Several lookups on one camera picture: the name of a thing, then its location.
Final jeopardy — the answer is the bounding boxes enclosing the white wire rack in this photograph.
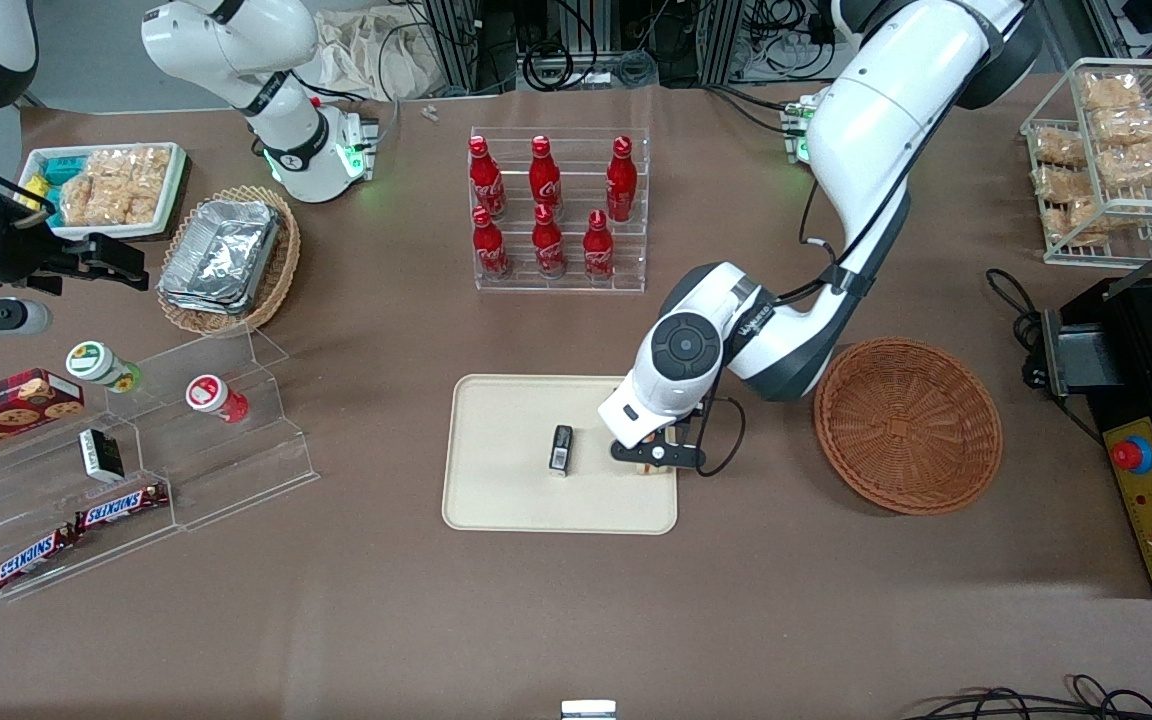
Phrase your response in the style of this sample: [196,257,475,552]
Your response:
[1020,57,1152,268]

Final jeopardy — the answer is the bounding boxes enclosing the brown round wicker basket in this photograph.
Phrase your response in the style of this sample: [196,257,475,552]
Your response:
[813,337,1004,517]

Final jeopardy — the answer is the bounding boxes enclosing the black floor cable bundle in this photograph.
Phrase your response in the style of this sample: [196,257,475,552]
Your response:
[901,674,1152,720]

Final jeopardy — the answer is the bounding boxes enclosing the bag of rice crackers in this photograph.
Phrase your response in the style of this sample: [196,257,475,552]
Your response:
[84,146,173,196]
[59,175,159,228]

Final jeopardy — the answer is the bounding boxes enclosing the oval light wicker basket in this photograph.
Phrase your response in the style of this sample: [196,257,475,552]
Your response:
[155,184,303,337]

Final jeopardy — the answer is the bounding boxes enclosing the green lid cup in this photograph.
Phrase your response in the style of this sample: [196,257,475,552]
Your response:
[65,340,145,395]

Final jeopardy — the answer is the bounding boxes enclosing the beige rectangular tray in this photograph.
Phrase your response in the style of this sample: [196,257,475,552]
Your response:
[441,374,679,536]

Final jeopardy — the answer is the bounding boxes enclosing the black appliance housing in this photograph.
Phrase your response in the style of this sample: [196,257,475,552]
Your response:
[1040,274,1152,601]

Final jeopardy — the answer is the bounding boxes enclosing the Snickers chocolate bar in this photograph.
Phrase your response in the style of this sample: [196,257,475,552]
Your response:
[73,483,170,532]
[0,523,80,593]

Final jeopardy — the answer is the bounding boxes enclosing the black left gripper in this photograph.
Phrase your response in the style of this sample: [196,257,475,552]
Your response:
[636,418,701,449]

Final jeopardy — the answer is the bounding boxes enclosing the white rectangular snack tray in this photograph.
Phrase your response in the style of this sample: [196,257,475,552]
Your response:
[17,141,188,242]

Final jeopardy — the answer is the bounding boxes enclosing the beige cloth bag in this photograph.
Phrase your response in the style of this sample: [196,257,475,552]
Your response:
[314,8,459,103]

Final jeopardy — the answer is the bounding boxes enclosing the clear acrylic bottle rack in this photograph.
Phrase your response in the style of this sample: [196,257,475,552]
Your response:
[468,126,650,295]

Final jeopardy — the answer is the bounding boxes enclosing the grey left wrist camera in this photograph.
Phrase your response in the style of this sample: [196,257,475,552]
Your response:
[609,440,708,473]

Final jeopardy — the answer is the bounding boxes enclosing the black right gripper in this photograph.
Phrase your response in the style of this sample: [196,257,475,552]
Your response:
[0,213,151,298]

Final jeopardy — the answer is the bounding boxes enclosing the red lid cup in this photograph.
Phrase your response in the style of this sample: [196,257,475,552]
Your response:
[185,373,251,425]

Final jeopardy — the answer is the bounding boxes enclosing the clear bag of fried snacks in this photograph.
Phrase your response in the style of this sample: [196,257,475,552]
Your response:
[1044,198,1114,247]
[1090,104,1152,147]
[1033,164,1099,207]
[1080,71,1148,112]
[1096,139,1152,190]
[1030,127,1089,170]

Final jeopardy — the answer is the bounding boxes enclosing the black appliance power cable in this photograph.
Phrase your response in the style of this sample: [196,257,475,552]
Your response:
[984,267,1107,446]

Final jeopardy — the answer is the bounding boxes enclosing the red cola bottle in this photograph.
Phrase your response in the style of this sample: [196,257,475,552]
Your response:
[468,135,508,222]
[471,205,512,280]
[528,135,564,217]
[605,135,639,224]
[582,208,618,283]
[531,203,568,279]

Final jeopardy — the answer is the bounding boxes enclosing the small black white box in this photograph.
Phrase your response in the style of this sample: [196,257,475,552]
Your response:
[77,427,126,484]

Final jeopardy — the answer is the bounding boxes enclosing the teal snack pack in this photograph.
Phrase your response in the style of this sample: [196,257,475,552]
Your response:
[39,152,89,187]

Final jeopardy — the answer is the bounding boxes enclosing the stack of foil trays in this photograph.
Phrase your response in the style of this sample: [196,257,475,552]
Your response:
[156,198,283,317]

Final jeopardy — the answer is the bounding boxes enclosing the red cookie box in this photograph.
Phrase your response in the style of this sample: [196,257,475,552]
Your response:
[0,368,86,464]

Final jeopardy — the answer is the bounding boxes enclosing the coiled black cable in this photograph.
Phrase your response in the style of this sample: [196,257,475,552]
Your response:
[520,42,578,93]

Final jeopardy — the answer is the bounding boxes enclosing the clear acrylic stepped shelf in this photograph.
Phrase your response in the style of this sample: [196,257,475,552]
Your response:
[0,324,321,603]

